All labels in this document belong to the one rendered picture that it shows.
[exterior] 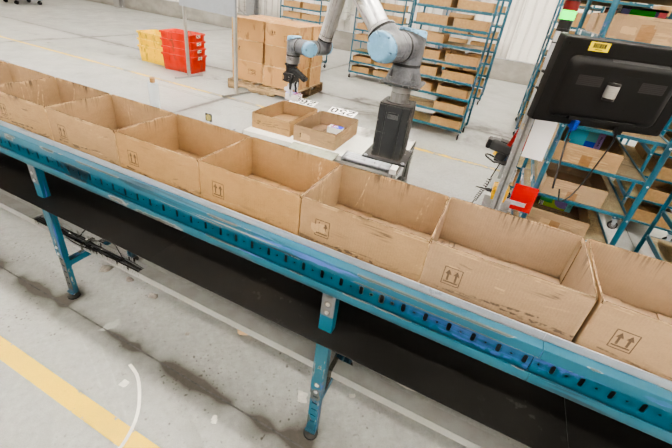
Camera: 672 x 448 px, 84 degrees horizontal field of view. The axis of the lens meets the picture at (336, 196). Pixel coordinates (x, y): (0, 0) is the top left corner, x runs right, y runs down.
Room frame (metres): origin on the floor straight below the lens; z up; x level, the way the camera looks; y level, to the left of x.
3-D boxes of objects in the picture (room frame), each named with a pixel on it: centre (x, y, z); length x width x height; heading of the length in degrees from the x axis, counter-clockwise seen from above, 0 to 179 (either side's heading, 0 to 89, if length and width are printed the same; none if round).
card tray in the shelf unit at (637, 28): (2.02, -1.32, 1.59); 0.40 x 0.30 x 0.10; 158
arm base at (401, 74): (2.12, -0.28, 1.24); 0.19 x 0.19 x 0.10
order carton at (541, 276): (0.87, -0.50, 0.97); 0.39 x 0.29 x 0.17; 68
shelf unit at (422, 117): (5.19, -1.18, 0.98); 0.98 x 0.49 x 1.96; 65
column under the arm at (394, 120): (2.11, -0.28, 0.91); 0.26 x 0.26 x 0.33; 72
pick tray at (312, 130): (2.28, 0.11, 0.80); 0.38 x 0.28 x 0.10; 160
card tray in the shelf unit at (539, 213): (2.01, -1.33, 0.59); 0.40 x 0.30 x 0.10; 156
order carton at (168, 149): (1.30, 0.60, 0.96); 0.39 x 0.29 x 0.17; 68
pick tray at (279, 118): (2.40, 0.40, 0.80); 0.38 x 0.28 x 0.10; 159
